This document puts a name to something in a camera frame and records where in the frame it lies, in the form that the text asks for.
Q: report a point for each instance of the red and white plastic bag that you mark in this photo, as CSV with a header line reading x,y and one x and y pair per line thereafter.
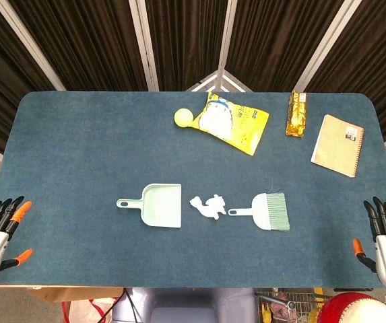
x,y
85,311

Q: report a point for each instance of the brown spiral notebook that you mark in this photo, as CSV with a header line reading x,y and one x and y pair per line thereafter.
x,y
337,146

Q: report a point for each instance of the white paper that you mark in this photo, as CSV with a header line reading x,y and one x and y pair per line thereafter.
x,y
210,207

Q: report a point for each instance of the blue felt table mat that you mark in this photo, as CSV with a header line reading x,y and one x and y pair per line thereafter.
x,y
78,151

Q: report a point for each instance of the mint green hand broom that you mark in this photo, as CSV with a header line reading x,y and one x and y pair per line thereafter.
x,y
263,210

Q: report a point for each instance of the yellow tennis ball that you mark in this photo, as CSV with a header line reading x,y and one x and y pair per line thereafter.
x,y
183,117

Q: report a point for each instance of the brown cardboard box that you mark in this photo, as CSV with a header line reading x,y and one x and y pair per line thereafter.
x,y
74,293

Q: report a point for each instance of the gold foil snack pack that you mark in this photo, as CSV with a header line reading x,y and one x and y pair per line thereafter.
x,y
296,116

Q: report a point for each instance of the grey robot torso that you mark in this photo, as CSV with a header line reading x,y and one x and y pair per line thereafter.
x,y
186,306

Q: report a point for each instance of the mint green dustpan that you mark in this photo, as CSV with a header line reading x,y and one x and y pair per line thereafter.
x,y
162,207

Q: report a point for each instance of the yellow snack bag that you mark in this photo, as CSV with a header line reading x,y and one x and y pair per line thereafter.
x,y
243,129

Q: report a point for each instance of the dark brown partition screen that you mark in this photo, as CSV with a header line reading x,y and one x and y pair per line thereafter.
x,y
95,40

